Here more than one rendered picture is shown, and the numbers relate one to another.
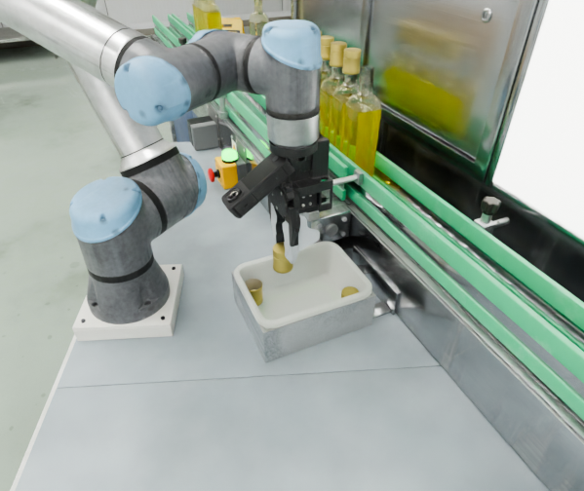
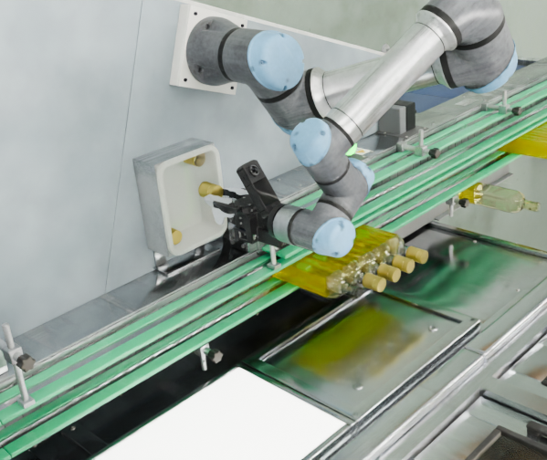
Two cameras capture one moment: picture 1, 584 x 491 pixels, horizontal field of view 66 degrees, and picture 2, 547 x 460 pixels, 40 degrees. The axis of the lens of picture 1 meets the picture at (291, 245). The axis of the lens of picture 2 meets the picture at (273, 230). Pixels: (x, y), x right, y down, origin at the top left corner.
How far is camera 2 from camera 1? 0.86 m
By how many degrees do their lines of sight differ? 8
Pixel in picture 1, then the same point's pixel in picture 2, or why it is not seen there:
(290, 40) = (328, 236)
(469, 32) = (354, 374)
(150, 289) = (209, 75)
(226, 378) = (125, 127)
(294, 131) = (281, 225)
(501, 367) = (95, 329)
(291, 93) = (302, 229)
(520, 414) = (62, 333)
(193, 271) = (228, 101)
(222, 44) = (346, 190)
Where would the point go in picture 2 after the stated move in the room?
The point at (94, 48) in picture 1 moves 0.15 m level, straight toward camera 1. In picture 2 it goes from (350, 109) to (292, 129)
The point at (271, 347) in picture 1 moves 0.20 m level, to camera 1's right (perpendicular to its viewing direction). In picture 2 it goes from (142, 167) to (126, 256)
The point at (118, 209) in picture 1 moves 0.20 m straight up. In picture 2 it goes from (268, 75) to (344, 86)
